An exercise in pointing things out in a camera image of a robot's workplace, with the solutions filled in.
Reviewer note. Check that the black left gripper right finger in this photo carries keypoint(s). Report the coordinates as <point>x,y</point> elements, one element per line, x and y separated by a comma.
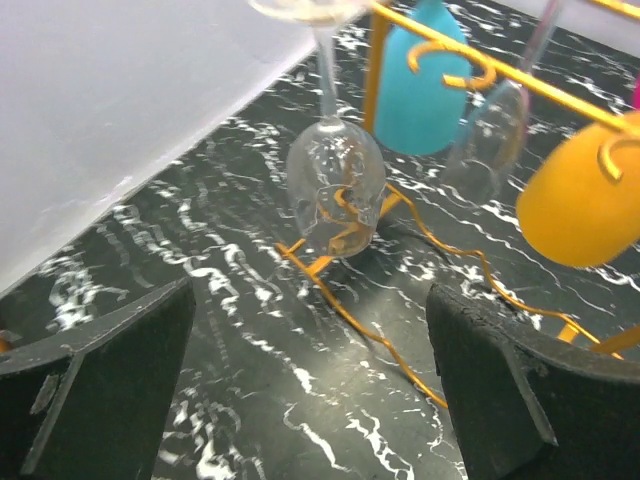
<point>524,405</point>

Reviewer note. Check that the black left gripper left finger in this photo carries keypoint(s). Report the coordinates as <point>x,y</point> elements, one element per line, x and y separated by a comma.
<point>92,402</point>

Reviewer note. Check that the orange plastic wine glass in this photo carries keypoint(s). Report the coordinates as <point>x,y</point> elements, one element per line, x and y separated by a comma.
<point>581,207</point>

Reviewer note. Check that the clear flute glass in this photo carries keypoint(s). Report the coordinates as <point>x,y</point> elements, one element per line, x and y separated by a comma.
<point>488,146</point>

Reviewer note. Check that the grey clear wine glass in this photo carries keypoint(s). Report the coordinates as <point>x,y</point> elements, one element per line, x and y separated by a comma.
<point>335,170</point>

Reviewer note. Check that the blue plastic wine glass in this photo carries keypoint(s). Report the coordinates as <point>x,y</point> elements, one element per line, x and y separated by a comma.
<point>416,114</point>

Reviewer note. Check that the magenta plastic wine glass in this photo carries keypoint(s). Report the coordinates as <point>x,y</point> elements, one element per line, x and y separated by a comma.
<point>635,98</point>

